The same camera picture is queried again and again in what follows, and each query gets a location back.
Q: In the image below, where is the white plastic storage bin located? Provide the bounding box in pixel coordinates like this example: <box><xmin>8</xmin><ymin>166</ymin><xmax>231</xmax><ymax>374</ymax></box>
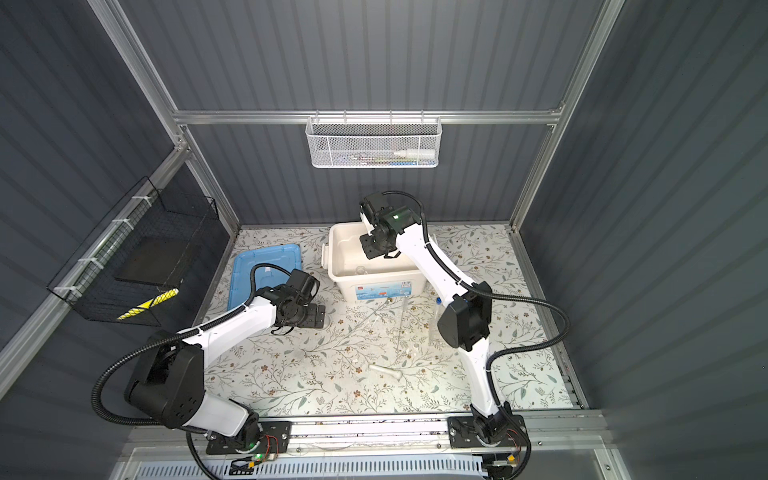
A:
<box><xmin>321</xmin><ymin>222</ymin><xmax>427</xmax><ymax>303</ymax></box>

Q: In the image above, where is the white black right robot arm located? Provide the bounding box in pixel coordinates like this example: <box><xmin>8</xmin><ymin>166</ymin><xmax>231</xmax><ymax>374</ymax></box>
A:
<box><xmin>360</xmin><ymin>191</ymin><xmax>509</xmax><ymax>445</ymax></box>

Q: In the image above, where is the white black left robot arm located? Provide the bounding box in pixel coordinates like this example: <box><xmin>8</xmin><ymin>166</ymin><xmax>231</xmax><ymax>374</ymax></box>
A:
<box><xmin>124</xmin><ymin>269</ymin><xmax>325</xmax><ymax>437</ymax></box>

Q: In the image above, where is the blue plastic bin lid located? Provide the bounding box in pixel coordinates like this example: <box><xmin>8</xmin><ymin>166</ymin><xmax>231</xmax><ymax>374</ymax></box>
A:
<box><xmin>227</xmin><ymin>244</ymin><xmax>302</xmax><ymax>310</ymax></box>

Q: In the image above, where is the white tube in basket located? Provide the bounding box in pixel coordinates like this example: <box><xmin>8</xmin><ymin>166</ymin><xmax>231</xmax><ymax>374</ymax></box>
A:
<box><xmin>393</xmin><ymin>149</ymin><xmax>437</xmax><ymax>162</ymax></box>

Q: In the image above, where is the clear plastic test tube rack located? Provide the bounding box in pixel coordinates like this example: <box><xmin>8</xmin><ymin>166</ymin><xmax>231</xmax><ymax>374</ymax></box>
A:
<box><xmin>413</xmin><ymin>295</ymin><xmax>453</xmax><ymax>358</ymax></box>

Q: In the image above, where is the yellow black striped tape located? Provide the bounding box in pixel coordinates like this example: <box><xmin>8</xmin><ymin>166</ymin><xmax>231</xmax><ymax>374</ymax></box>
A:
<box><xmin>117</xmin><ymin>288</ymin><xmax>179</xmax><ymax>321</ymax></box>

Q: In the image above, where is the white wire mesh basket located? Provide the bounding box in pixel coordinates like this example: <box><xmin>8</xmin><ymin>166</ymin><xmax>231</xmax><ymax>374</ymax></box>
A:
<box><xmin>305</xmin><ymin>118</ymin><xmax>443</xmax><ymax>169</ymax></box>

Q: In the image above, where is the black corrugated left cable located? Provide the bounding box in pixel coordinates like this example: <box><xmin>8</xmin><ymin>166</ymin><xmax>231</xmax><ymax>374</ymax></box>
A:
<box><xmin>91</xmin><ymin>262</ymin><xmax>295</xmax><ymax>428</ymax></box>

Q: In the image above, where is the black corrugated cable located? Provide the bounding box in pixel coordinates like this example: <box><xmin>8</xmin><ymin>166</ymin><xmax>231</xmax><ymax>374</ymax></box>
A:
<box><xmin>91</xmin><ymin>262</ymin><xmax>295</xmax><ymax>428</ymax></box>
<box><xmin>383</xmin><ymin>190</ymin><xmax>571</xmax><ymax>415</ymax></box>

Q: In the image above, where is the black wire wall basket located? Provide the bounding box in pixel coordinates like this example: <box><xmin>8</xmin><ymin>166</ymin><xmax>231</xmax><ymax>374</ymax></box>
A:
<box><xmin>47</xmin><ymin>181</ymin><xmax>228</xmax><ymax>330</ymax></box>

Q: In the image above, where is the black corrugated right cable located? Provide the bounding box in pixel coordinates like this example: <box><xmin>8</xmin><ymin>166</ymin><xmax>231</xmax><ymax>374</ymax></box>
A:
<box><xmin>383</xmin><ymin>190</ymin><xmax>571</xmax><ymax>415</ymax></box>

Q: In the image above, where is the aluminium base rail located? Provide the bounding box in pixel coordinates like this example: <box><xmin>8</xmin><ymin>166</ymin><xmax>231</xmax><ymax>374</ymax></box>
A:
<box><xmin>110</xmin><ymin>410</ymin><xmax>628</xmax><ymax>479</ymax></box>

